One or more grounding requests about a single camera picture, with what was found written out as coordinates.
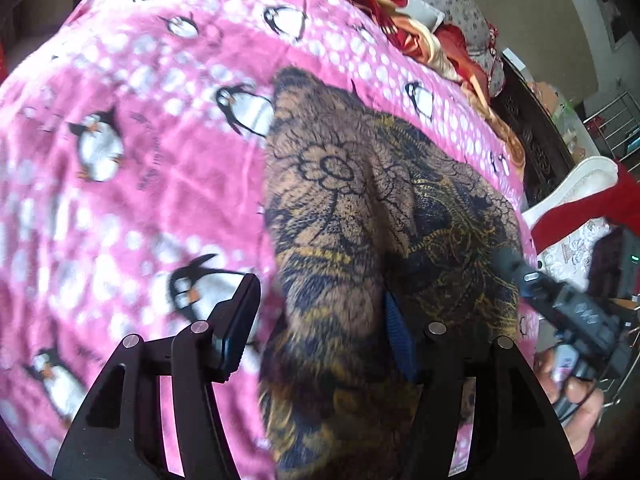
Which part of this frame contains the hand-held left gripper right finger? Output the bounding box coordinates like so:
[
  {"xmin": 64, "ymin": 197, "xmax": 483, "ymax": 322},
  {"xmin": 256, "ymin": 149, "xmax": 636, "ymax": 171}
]
[{"xmin": 382, "ymin": 290, "xmax": 581, "ymax": 480}]

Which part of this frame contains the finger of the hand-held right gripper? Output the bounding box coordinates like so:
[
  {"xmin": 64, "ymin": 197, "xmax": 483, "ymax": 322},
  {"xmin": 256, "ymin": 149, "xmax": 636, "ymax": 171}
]
[{"xmin": 492, "ymin": 247, "xmax": 543, "ymax": 301}]

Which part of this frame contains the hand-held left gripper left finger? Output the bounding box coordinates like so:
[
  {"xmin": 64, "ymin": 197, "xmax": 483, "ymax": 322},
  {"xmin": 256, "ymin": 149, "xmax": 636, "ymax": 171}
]
[{"xmin": 51, "ymin": 272, "xmax": 262, "ymax": 480}]

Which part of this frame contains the blue brown floral garment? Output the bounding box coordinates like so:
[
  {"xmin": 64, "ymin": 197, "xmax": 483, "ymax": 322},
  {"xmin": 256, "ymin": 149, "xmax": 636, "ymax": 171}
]
[{"xmin": 257, "ymin": 65, "xmax": 538, "ymax": 480}]

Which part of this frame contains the person's right forearm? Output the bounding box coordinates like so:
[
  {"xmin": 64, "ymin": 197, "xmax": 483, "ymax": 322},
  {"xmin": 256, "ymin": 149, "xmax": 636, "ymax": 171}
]
[{"xmin": 572, "ymin": 432, "xmax": 598, "ymax": 471}]

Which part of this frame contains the person's right hand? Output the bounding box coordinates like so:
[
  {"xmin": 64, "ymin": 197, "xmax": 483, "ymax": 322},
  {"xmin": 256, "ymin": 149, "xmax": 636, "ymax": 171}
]
[{"xmin": 532, "ymin": 347, "xmax": 606, "ymax": 456}]

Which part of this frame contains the white embroidered cushion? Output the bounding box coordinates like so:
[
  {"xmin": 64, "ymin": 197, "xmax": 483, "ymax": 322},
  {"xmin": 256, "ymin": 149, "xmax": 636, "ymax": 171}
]
[{"xmin": 542, "ymin": 220, "xmax": 613, "ymax": 281}]

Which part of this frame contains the red cloth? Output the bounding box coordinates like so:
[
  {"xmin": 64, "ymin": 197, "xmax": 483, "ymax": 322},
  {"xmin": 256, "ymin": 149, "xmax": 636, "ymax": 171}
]
[{"xmin": 530, "ymin": 160, "xmax": 640, "ymax": 243}]

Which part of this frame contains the dark carved wooden headboard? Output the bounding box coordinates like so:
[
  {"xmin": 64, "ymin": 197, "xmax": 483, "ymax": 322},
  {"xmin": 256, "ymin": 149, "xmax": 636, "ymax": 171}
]
[{"xmin": 492, "ymin": 52, "xmax": 576, "ymax": 206}]

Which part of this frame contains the pink penguin blanket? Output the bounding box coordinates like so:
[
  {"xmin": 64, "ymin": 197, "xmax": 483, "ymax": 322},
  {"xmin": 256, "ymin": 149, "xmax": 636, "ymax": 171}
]
[{"xmin": 0, "ymin": 0, "xmax": 541, "ymax": 480}]

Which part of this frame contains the metal railing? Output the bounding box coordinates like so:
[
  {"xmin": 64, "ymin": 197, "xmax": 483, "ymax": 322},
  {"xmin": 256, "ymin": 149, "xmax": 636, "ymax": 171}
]
[{"xmin": 582, "ymin": 97, "xmax": 640, "ymax": 161}]

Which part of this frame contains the red heart pillow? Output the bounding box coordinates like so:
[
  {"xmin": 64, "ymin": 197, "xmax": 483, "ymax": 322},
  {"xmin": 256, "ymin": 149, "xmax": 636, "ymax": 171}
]
[{"xmin": 435, "ymin": 25, "xmax": 488, "ymax": 81}]

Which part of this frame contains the white pillow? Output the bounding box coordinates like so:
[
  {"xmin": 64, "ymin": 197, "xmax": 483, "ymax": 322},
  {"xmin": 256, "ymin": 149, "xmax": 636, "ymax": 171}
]
[{"xmin": 407, "ymin": 0, "xmax": 446, "ymax": 31}]

